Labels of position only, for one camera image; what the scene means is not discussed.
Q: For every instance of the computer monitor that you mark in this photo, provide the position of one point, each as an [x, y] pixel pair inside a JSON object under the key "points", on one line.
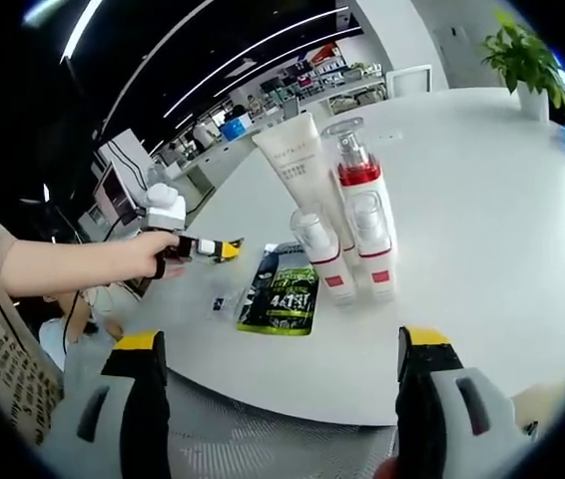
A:
{"points": [[113, 194]]}

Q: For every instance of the blue box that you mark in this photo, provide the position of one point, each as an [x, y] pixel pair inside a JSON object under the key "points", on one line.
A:
{"points": [[236, 129]]}

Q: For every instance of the white plant pot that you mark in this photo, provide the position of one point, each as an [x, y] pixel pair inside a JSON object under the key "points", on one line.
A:
{"points": [[533, 102]]}

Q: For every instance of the tall red-collar skincare pump bottle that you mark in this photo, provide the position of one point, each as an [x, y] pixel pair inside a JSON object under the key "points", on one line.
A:
{"points": [[360, 174]]}

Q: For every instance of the small clear skincare sachet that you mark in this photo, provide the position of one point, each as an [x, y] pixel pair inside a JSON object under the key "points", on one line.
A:
{"points": [[225, 305]]}

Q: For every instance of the person's left hand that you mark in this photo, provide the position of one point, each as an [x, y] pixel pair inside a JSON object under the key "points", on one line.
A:
{"points": [[150, 257]]}

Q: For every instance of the green potted plant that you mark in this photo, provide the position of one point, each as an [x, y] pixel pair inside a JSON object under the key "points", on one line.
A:
{"points": [[527, 50]]}

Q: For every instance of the white skincare tube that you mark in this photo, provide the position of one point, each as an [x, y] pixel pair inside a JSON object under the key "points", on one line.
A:
{"points": [[295, 159]]}

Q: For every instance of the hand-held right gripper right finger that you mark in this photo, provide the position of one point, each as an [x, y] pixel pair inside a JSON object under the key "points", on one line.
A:
{"points": [[424, 399]]}

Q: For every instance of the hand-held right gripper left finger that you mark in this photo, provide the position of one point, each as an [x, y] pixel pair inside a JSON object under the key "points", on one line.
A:
{"points": [[143, 399]]}

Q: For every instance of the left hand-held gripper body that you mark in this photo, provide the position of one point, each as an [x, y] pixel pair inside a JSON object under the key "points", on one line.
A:
{"points": [[167, 212]]}

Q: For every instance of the person's right hand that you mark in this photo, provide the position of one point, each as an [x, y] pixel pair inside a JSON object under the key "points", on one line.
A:
{"points": [[391, 470]]}

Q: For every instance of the green and silver skincare sachet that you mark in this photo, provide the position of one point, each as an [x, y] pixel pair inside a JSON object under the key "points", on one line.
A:
{"points": [[282, 294]]}

